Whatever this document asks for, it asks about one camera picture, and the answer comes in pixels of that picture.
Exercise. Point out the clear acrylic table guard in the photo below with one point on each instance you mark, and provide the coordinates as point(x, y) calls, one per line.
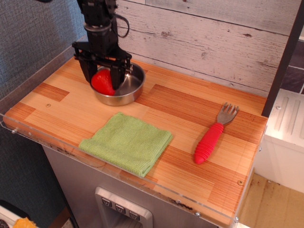
point(188, 80)

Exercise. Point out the yellow and black object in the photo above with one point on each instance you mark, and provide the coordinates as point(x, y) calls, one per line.
point(19, 223)

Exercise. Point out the silver metal pot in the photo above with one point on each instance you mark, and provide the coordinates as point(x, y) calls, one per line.
point(128, 91)

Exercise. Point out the green folded cloth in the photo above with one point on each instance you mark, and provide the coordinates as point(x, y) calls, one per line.
point(128, 143)

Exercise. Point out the red toy capsicum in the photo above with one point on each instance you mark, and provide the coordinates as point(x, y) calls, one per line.
point(102, 82)

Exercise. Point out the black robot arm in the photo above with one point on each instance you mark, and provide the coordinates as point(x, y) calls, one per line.
point(101, 13)

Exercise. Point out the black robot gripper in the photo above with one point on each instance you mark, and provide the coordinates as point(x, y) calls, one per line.
point(102, 49)

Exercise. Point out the dark grey right post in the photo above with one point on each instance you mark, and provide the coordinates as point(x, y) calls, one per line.
point(285, 60)

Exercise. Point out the fork with red handle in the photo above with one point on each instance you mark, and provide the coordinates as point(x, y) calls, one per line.
point(208, 142)

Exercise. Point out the silver toy fridge cabinet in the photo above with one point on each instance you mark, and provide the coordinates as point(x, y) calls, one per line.
point(104, 200)

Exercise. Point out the white toy appliance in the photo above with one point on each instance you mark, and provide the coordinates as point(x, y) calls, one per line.
point(280, 157)

